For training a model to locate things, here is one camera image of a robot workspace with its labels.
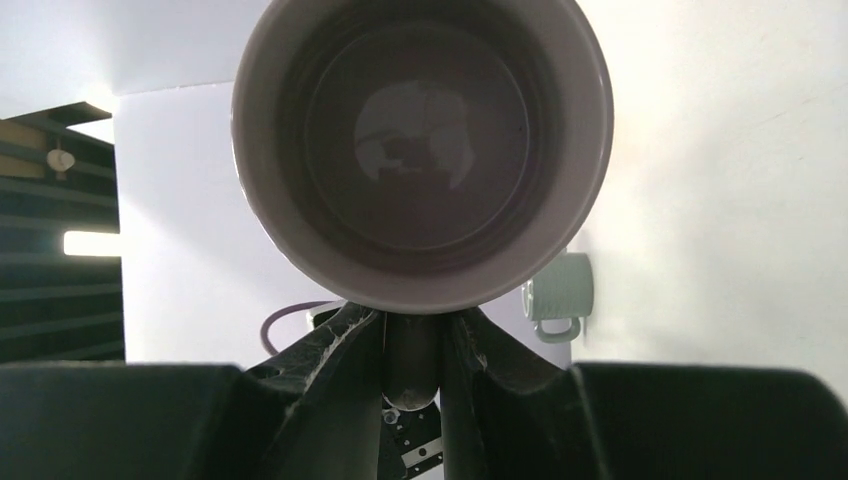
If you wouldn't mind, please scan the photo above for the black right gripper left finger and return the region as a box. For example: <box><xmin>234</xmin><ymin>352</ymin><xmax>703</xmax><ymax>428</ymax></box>
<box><xmin>1</xmin><ymin>304</ymin><xmax>383</xmax><ymax>479</ymax></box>

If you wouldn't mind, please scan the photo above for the mauve ribbed mug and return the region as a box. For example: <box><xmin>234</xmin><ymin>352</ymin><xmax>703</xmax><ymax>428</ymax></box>
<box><xmin>230</xmin><ymin>0</ymin><xmax>615</xmax><ymax>412</ymax></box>

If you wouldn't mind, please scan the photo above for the sage green mug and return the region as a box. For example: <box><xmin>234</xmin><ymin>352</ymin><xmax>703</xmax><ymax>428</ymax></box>
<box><xmin>521</xmin><ymin>251</ymin><xmax>594</xmax><ymax>344</ymax></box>

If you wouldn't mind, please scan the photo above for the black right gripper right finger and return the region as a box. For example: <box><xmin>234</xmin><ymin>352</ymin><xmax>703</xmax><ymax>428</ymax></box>
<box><xmin>441</xmin><ymin>308</ymin><xmax>847</xmax><ymax>479</ymax></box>

